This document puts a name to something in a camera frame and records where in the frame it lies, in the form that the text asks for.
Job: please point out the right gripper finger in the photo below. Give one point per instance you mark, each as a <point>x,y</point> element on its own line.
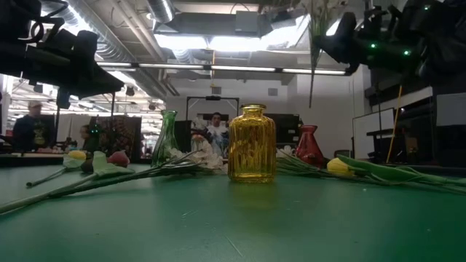
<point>346,29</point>
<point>338,52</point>

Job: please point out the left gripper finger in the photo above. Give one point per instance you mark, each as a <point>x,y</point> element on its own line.
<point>63,100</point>
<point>94,85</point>

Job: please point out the yellow tulip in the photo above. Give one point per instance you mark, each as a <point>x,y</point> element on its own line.
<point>338,167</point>
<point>77,155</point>

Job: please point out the red tulip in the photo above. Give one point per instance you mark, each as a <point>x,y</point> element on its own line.
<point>118,159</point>

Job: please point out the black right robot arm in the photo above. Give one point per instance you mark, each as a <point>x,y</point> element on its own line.
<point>437,36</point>

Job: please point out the green glass vase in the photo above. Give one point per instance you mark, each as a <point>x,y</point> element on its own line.
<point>165,145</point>

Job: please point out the red glass vase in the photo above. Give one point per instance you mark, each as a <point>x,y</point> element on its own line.
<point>308,149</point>

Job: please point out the patterned cloth panel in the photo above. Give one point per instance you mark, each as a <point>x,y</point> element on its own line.
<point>123,134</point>

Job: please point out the background work table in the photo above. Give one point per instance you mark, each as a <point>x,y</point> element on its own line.
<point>29,160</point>

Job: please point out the whiteboard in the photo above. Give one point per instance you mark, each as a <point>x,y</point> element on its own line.
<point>371,131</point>

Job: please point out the long light bar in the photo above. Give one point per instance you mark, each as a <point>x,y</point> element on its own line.
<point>240,68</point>

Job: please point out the yellow ribbed glass jar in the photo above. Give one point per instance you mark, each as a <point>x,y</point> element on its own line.
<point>251,145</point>

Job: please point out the green table mat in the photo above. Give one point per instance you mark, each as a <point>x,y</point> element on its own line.
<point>233,225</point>

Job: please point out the silver ribbed air duct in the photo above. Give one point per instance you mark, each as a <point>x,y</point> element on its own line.
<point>109,49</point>

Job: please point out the black metal gantry frame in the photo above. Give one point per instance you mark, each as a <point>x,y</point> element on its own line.
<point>213,98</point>

